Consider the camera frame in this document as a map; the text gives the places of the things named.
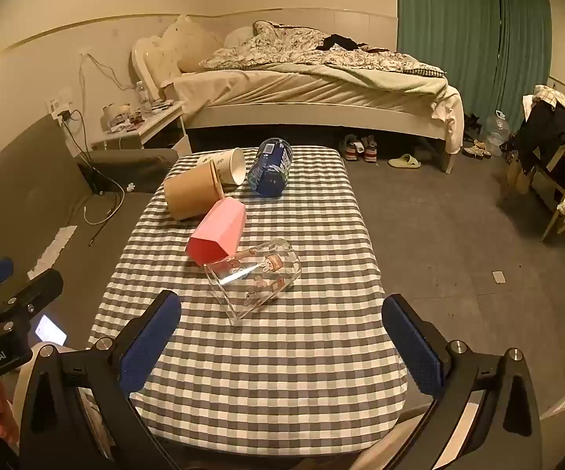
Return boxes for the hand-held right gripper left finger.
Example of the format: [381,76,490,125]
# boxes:
[18,290,183,470]

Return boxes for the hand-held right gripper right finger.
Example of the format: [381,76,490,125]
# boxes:
[381,294,543,470]

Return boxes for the clear glass cup cartoon print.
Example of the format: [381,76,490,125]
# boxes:
[204,238,303,326]

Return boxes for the pink cup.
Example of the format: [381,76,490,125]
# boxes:
[187,197,247,268]

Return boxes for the brown paper cup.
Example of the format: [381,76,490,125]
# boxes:
[163,161,225,221]

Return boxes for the white paper cup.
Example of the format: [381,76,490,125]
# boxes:
[197,147,247,187]

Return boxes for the blue cup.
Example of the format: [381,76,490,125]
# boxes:
[247,138,293,197]

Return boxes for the person's left hand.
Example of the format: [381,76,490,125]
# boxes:
[0,381,22,451]

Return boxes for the white paper sheet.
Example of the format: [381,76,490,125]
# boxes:
[28,225,78,280]

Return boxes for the lit phone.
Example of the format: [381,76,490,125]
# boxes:
[35,316,68,346]

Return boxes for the grey white checkered tablecloth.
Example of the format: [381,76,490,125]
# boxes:
[88,146,408,454]

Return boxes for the pale green slipper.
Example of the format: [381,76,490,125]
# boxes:
[388,153,421,170]

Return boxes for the beige shoes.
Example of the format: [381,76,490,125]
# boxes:
[463,139,492,160]

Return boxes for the white nightstand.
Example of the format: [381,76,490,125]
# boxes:
[91,100,192,157]

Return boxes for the clear water bottle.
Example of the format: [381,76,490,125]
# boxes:
[136,81,152,118]

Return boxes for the clear plastic bag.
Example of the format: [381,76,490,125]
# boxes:
[481,112,511,146]

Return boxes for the wooden chair with clothes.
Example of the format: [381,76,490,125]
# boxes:
[505,83,565,243]

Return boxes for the white bed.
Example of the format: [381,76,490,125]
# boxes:
[132,34,464,174]

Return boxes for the pale green blanket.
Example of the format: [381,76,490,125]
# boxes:
[258,61,450,99]

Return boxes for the cream pillow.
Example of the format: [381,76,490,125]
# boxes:
[160,14,225,73]

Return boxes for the black clothing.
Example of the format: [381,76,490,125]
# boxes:
[317,33,391,54]

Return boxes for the white pillow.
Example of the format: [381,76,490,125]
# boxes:
[224,27,258,51]

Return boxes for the patterned quilt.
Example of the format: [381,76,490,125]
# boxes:
[199,20,447,79]

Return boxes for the green curtain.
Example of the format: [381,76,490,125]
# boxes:
[397,0,552,108]

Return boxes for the black cable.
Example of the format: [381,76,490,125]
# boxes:
[61,108,127,209]

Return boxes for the wall power outlet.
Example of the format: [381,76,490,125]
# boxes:
[45,98,75,121]

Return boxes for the white wall cable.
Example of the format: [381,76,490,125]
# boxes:
[79,51,136,108]

